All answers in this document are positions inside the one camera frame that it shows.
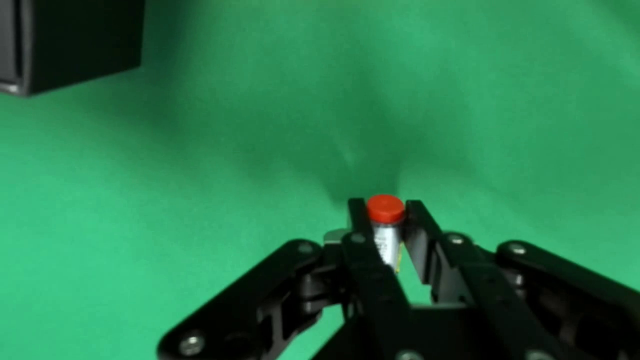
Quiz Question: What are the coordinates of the red capped white marker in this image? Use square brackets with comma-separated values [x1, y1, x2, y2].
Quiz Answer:
[366, 194, 406, 274]

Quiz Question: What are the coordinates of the green cloth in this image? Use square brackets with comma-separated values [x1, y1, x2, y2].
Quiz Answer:
[0, 0, 640, 360]

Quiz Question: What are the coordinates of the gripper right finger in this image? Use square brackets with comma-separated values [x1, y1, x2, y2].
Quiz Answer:
[404, 199, 640, 360]

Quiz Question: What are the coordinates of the black box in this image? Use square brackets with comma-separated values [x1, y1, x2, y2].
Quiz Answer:
[0, 0, 146, 97]

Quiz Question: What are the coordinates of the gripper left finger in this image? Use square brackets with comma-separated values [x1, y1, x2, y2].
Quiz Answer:
[156, 198, 412, 360]

